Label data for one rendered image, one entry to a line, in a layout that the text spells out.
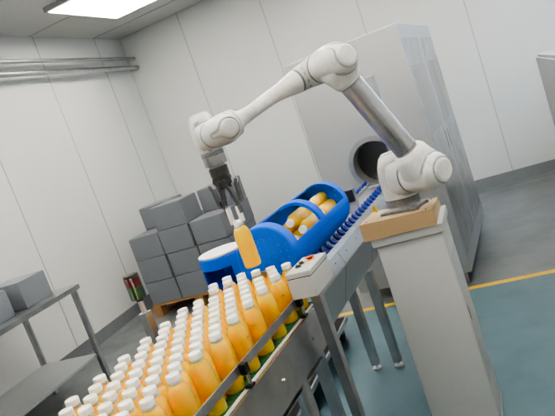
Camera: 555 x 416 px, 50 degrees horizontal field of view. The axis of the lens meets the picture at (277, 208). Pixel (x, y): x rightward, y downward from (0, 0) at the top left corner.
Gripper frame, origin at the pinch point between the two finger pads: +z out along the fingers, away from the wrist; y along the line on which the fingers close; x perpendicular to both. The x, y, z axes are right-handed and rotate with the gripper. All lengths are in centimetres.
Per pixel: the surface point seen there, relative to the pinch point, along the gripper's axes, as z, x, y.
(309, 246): 28.9, -39.4, -7.3
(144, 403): 25, 93, -11
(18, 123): -115, -266, 357
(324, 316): 46, 5, -24
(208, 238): 63, -318, 225
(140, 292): 15.7, 21.9, 39.2
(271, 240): 18.3, -22.7, 1.0
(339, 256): 46, -74, -6
